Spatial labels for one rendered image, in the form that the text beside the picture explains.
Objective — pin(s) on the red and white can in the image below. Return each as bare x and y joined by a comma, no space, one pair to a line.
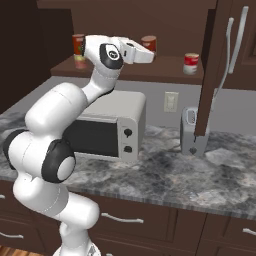
191,63

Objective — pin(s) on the dark brown cabinet door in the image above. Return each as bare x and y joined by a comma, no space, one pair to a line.
247,43
213,50

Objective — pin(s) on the dark brown tall cabinet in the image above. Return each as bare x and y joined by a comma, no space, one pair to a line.
30,40

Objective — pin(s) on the white wall socket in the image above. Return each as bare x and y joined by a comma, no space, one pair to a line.
171,101

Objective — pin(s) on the red can with green label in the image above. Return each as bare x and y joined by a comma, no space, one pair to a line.
77,42

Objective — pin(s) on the dark brown open wall cabinet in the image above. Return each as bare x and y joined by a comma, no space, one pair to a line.
166,23

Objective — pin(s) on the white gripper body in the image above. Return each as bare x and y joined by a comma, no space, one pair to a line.
144,56

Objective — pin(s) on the white toaster oven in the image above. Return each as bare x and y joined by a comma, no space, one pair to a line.
113,113

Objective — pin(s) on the grey toaster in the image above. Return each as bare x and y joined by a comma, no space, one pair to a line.
188,133

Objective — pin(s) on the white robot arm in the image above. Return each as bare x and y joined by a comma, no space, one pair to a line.
50,110

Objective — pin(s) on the dark brown drawer front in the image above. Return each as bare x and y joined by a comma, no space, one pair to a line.
20,245
236,230
8,203
156,213

